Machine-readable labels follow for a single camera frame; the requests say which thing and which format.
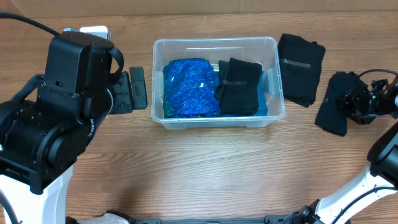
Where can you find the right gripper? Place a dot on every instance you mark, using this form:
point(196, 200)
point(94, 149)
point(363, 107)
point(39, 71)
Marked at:
point(362, 117)

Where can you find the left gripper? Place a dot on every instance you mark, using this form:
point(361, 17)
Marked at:
point(125, 93)

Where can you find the small black cloth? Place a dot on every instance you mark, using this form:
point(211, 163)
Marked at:
point(331, 117)

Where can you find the blue sparkly cloth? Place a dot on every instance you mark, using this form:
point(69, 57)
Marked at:
point(189, 89)

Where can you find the blue jeans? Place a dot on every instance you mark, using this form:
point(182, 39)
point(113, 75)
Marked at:
point(262, 109)

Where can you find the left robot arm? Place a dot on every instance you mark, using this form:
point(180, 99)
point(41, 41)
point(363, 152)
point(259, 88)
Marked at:
point(54, 117)

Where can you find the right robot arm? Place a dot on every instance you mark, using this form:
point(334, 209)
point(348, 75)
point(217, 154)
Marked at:
point(377, 180)

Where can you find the clear plastic storage bin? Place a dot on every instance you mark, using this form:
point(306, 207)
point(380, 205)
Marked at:
point(261, 50)

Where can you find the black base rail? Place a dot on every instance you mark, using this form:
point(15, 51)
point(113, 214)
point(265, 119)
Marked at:
point(268, 219)

